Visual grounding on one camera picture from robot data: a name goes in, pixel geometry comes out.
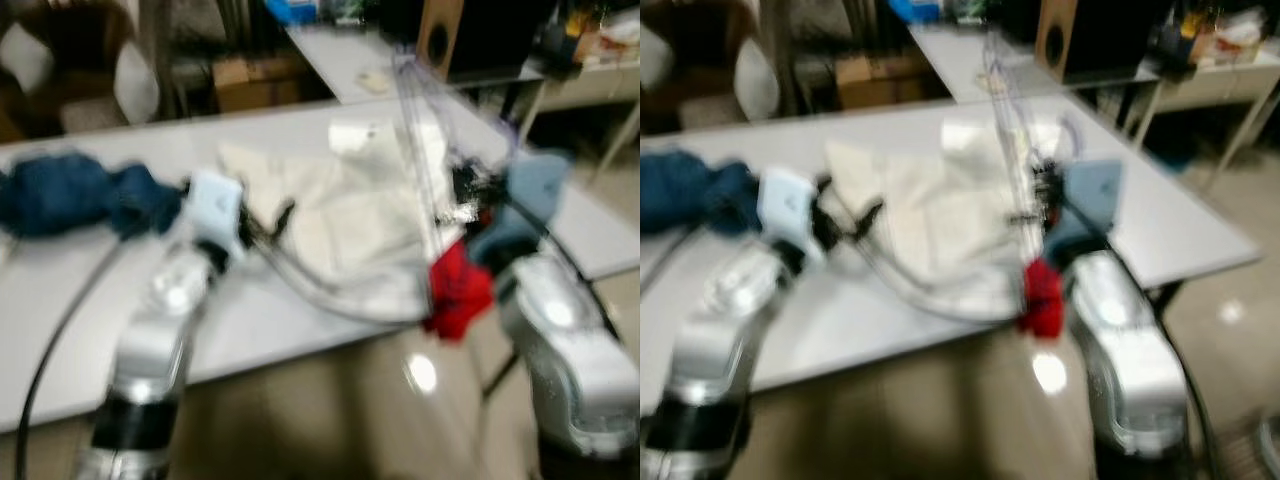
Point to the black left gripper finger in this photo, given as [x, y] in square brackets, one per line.
[282, 220]
[865, 218]

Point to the blue jeans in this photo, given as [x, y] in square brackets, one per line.
[680, 195]
[60, 195]

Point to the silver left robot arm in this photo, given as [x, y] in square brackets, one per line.
[700, 360]
[150, 350]

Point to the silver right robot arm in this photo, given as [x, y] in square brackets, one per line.
[1125, 350]
[565, 340]

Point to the cream trousers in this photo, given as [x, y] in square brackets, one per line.
[950, 215]
[350, 220]

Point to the red cloth garment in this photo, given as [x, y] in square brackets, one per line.
[1042, 300]
[458, 295]

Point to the cardboard box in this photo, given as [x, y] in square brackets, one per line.
[870, 85]
[250, 85]

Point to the white remote control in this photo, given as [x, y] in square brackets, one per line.
[377, 83]

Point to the wooden speaker box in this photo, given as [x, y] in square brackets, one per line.
[1058, 40]
[440, 40]

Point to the grey pillow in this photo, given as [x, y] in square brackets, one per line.
[138, 85]
[757, 80]

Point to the white background table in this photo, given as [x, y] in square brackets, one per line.
[340, 55]
[950, 60]

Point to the blue box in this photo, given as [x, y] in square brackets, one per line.
[292, 10]
[912, 9]

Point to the brown armchair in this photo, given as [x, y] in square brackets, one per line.
[700, 40]
[80, 40]

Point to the white pillow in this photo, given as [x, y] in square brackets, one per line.
[655, 55]
[25, 60]

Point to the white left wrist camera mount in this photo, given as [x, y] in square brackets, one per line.
[785, 205]
[213, 205]

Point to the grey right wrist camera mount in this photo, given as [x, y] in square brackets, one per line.
[1095, 195]
[530, 190]

